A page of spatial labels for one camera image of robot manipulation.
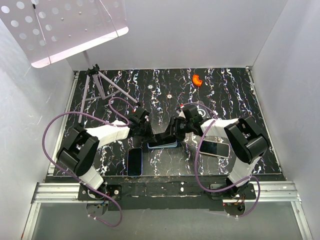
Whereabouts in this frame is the perforated music stand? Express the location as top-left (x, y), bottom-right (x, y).
top-left (0, 0), bottom-right (141, 129)

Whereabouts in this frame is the purple edged black phone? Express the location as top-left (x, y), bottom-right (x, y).
top-left (127, 147), bottom-right (143, 177)

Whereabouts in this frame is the orange curved plastic part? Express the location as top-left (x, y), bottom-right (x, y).
top-left (192, 74), bottom-right (203, 87)

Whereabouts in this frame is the blue phone case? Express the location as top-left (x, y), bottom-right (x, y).
top-left (147, 141), bottom-right (178, 149)

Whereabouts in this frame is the clear magnetic phone case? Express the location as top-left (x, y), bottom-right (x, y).
top-left (196, 100), bottom-right (212, 119)

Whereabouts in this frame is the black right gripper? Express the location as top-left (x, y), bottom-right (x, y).
top-left (161, 117), bottom-right (193, 143)

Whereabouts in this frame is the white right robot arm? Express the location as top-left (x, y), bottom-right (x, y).
top-left (157, 102), bottom-right (271, 199)

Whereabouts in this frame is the lilac phone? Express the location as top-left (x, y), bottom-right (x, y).
top-left (147, 136), bottom-right (176, 148)

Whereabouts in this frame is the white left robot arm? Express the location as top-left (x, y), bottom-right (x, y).
top-left (56, 107), bottom-right (155, 200)

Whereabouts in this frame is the pink phone case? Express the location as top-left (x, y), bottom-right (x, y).
top-left (198, 139), bottom-right (231, 159)

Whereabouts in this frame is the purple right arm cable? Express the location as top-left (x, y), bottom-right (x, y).
top-left (178, 102), bottom-right (261, 218)

